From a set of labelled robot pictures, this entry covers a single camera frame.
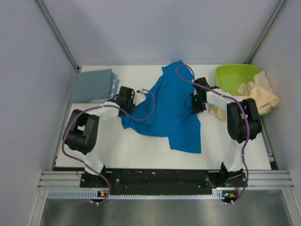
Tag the folded grey-blue t shirt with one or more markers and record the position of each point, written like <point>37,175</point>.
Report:
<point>91,85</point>

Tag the peach t shirt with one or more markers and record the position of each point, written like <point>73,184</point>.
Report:
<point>261,91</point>

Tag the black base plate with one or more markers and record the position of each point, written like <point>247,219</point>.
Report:
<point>160,181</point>

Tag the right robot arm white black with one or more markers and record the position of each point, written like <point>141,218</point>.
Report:
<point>243,122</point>

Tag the aluminium corner post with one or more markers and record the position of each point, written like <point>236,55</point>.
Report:
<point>57,34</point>
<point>263,35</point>

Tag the light blue cable duct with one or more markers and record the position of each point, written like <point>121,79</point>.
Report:
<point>100,194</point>

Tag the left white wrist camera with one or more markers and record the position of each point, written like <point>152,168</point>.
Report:
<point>140,96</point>

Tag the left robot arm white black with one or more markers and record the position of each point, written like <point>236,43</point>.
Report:
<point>80,135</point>

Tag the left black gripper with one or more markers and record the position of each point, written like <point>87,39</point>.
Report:
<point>133,105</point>

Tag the green plastic bin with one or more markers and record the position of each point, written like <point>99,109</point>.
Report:
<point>231,76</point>

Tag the aluminium frame rail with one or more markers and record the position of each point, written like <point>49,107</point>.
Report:
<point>258,180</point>

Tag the right aluminium corner post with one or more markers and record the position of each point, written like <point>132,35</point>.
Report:
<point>263,35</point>

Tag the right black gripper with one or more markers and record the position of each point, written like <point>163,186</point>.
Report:
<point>195,108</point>

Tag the bright blue t shirt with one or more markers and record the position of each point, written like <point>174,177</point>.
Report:
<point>166,112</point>

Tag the left aluminium corner post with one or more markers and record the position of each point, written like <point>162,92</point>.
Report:
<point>57,34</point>

